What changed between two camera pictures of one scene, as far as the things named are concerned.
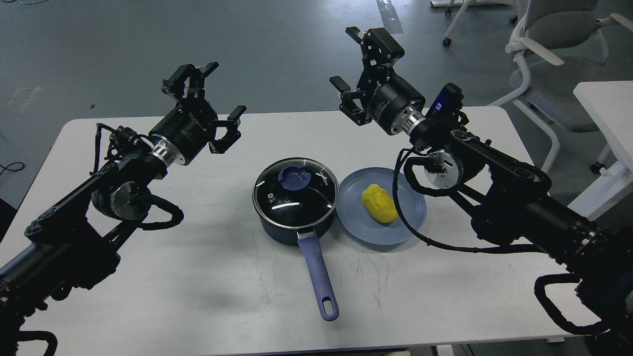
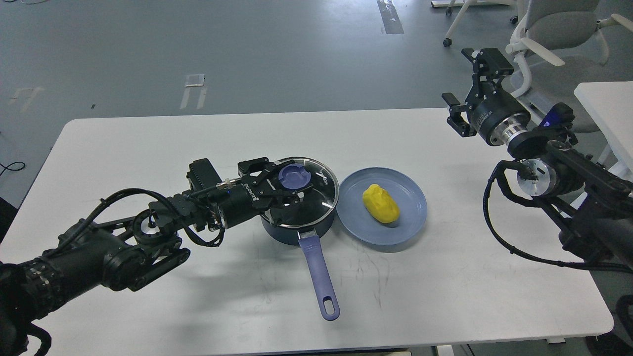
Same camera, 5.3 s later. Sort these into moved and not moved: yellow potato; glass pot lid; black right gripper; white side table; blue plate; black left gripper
Moved: black right gripper; black left gripper
Not moved: yellow potato; white side table; glass pot lid; blue plate
